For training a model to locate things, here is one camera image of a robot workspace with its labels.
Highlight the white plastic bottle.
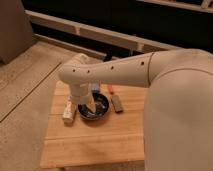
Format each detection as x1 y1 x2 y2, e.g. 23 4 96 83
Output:
62 98 77 124

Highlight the dark ceramic bowl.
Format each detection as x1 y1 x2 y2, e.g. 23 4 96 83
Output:
78 93 109 120

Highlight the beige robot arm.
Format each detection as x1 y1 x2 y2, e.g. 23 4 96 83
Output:
59 49 213 171

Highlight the grey cabinet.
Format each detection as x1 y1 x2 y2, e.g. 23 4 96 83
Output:
0 0 36 64

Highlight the dark rectangular block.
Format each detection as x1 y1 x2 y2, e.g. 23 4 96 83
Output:
111 95 123 113

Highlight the wooden table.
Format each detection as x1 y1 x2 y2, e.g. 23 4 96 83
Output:
40 82 147 168

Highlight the blue grey sponge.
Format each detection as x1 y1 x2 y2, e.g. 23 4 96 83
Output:
91 83 100 93

